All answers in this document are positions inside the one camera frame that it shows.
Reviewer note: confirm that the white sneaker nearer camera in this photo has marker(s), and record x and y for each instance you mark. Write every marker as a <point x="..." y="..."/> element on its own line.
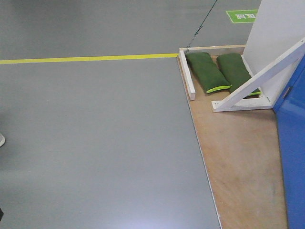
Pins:
<point x="2" y="140"/>

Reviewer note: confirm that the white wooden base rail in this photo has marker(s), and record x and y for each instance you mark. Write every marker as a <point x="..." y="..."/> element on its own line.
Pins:
<point x="186" y="75"/>

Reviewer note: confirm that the plywood base platform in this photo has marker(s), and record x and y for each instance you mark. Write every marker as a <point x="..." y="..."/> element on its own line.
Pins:
<point x="242" y="157"/>

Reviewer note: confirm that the right green sandbag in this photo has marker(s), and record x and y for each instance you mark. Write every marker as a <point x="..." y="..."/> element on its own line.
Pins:
<point x="232" y="67"/>

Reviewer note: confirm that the blue door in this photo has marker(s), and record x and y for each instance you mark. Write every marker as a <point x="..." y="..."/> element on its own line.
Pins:
<point x="290" y="114"/>

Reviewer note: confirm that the green sandbag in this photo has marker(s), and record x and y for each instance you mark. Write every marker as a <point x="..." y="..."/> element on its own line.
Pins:
<point x="209" y="76"/>
<point x="232" y="67"/>

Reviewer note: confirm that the left green sandbag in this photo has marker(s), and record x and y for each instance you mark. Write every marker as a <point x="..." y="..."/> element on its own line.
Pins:
<point x="209" y="76"/>

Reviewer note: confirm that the white triangular door brace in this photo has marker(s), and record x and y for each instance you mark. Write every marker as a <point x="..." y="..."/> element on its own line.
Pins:
<point x="236" y="101"/>

